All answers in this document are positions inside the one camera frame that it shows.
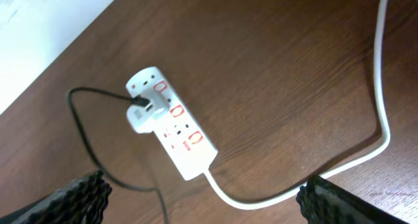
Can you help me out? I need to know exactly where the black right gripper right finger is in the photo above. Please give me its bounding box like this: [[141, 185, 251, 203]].
[[296, 176, 406, 224]]

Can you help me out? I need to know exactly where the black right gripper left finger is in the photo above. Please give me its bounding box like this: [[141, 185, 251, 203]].
[[1, 170, 112, 224]]

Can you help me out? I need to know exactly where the black USB charging cable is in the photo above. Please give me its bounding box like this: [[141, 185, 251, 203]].
[[66, 86, 170, 224]]

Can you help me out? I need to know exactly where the white charger plug adapter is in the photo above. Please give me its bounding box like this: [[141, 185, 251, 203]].
[[126, 89, 169, 134]]

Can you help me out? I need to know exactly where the white power strip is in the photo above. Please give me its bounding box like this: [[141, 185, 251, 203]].
[[126, 67, 217, 180]]

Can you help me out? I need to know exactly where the white power strip cord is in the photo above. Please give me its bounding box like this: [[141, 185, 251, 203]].
[[202, 0, 398, 211]]

